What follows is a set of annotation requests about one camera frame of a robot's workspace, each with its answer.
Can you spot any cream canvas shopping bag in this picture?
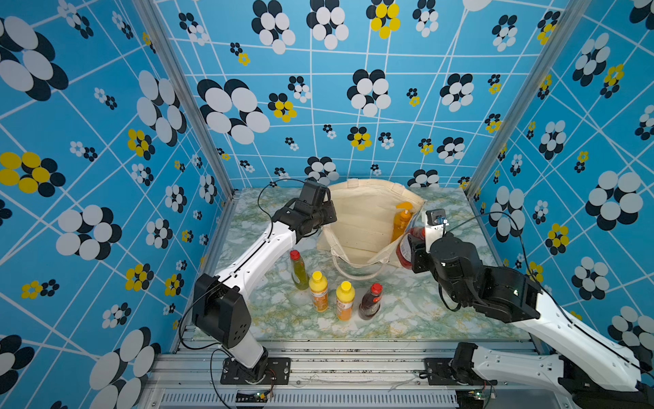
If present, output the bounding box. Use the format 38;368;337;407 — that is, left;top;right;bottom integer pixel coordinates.
317;179;426;281

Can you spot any orange pump dish soap bottle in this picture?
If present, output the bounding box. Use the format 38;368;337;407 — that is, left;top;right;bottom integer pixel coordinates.
391;202;414;241

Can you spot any dark red bottle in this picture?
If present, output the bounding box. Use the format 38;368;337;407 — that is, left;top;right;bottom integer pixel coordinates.
358;283;383;320
396;227;425;269

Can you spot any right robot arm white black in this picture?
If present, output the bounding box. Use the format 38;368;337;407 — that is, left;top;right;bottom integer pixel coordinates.
408;233;653;408

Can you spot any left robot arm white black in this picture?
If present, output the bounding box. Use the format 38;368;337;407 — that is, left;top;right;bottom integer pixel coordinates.
190;180;337;381

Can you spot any green bottle red cap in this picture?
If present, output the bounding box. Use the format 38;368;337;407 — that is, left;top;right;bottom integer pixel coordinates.
290;250;309;290

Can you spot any orange bottle yellow cap left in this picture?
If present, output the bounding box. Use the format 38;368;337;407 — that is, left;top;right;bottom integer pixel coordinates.
309;271;329;313

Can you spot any orange bottle yellow cap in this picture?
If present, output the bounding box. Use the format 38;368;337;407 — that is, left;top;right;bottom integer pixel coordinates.
309;271;329;313
336;281;356;321

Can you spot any orange bottle yellow cap right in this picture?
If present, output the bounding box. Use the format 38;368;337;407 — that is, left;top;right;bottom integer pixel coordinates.
336;281;356;321

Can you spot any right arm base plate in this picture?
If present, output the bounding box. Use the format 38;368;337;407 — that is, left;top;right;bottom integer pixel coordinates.
423;358;497;386

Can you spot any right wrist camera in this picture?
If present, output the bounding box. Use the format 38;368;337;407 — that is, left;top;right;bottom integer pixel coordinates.
425;209;448;240

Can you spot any aluminium frame rail front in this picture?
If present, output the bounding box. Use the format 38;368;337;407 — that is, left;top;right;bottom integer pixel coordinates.
135;339;573;409

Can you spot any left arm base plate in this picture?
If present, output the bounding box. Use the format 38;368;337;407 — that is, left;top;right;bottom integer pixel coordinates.
220;357;291;386

